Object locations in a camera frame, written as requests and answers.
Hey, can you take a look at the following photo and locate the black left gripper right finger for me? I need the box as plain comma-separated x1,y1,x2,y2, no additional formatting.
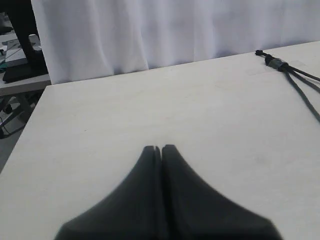
161,145,282,240

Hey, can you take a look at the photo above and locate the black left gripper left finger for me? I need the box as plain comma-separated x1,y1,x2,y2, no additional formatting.
55,146,163,240

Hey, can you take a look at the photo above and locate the black braided cord bundle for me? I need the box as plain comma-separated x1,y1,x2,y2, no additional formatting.
284,67,320,125
289,68,320,95

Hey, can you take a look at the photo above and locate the black cable bundle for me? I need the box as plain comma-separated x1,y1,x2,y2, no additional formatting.
255,49,320,82

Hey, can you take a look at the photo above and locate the white curtain backdrop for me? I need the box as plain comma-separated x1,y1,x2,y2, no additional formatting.
31,0,320,84

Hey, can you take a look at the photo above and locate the grey side table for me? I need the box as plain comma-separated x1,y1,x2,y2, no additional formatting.
0,32,51,97

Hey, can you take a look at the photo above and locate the black monitor stand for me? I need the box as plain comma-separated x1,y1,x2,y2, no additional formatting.
0,0,48,83

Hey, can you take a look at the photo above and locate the dark grey round object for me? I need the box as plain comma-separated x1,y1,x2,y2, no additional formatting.
266,58,289,72

